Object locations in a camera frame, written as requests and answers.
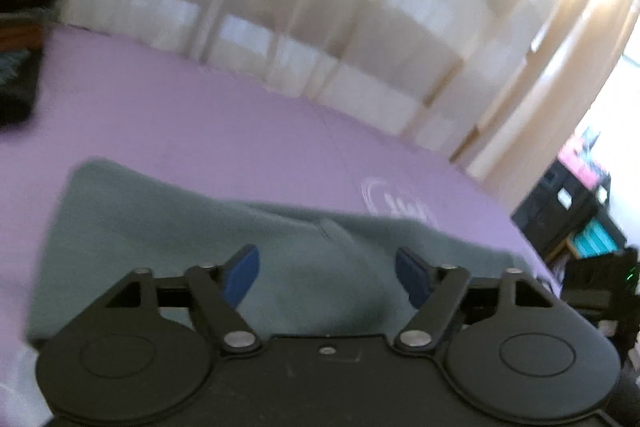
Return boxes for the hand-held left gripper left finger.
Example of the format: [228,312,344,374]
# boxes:
[105,243,262,354]

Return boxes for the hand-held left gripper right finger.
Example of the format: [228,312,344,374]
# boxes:
[394,247,556,350]

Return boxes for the grey-green fleece pants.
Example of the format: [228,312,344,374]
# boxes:
[25,157,548,348]

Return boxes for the teal box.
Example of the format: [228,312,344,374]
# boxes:
[569,216,620,259]

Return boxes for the black storage shelf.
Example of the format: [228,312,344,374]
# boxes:
[511,157,632,264]

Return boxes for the pink box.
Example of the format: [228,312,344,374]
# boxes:
[556,126,610,186]

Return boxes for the purple printed bed sheet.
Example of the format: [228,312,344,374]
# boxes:
[0,24,556,427]

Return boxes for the white sheer curtain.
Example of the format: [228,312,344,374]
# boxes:
[50,0,640,208]

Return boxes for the pile of dark clothes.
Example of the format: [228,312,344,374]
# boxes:
[0,0,53,130]

